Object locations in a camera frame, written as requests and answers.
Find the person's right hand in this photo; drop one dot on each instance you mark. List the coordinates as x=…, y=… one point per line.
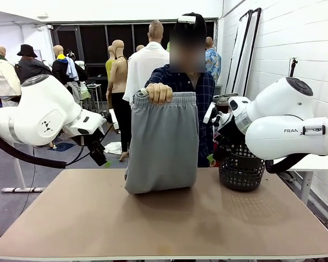
x=160, y=92

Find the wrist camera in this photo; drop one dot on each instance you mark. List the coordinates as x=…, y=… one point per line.
x=114, y=120
x=208, y=114

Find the black plastic laundry basket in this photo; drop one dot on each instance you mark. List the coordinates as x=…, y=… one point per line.
x=240, y=174

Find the mannequin in floral shirt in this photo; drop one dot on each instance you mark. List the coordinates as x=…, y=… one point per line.
x=213, y=62

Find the grey flat device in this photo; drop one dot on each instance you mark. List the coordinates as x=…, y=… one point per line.
x=229, y=95

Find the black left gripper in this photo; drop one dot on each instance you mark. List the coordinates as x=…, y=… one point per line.
x=99, y=154

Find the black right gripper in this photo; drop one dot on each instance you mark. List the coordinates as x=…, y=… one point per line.
x=229, y=139

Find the black cap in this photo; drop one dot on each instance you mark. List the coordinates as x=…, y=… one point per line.
x=201, y=26

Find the lime green garment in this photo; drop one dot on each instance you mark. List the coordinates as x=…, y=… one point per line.
x=168, y=47

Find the white floor cloth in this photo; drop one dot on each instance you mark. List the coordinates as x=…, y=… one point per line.
x=113, y=148

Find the mannequin in white shirt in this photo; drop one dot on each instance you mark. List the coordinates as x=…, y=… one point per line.
x=142, y=68

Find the black tripod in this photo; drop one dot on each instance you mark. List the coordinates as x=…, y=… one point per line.
x=293, y=68

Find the blue floor mat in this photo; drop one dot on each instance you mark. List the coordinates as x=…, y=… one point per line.
x=64, y=146

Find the person in plaid shirt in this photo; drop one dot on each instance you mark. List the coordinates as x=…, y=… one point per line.
x=202, y=90

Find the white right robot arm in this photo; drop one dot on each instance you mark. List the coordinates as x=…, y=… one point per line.
x=289, y=128

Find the grey training pants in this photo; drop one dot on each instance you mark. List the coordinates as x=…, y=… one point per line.
x=161, y=150

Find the white side table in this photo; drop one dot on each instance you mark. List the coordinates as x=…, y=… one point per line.
x=317, y=161

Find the white metal stand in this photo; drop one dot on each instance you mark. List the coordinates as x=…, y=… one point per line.
x=17, y=169

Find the mannequin in yellow top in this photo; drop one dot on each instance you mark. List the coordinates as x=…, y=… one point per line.
x=109, y=65

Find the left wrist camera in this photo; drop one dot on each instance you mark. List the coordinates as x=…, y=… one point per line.
x=114, y=120

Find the light green cloth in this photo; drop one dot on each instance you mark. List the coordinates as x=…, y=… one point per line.
x=85, y=95

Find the glass jar red liquid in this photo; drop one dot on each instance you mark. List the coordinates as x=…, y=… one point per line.
x=222, y=105

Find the mannequin with black hat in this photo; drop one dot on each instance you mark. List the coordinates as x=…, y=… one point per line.
x=32, y=68

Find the black framed white panel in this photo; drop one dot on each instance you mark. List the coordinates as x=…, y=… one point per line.
x=258, y=32
x=242, y=41

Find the mannequin with grey hoodie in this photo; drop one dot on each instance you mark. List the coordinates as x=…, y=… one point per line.
x=73, y=92

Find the tan mannequin head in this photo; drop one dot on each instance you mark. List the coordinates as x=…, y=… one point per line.
x=140, y=48

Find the head-mounted camera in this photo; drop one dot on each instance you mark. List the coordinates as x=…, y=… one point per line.
x=186, y=19

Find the bare tan mannequin black trousers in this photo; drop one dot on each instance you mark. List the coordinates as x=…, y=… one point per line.
x=119, y=76

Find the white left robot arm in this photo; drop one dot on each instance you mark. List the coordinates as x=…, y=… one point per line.
x=43, y=109

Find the mannequin in cream jacket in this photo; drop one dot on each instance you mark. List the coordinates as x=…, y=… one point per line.
x=2, y=76

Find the person's right forearm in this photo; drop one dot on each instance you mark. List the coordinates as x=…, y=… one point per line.
x=155, y=77

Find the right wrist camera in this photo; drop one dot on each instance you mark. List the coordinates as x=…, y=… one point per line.
x=208, y=114

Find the mannequin in black jacket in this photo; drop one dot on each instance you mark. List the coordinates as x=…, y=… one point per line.
x=60, y=71

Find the white mannequin torso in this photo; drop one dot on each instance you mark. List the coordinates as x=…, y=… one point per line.
x=80, y=65

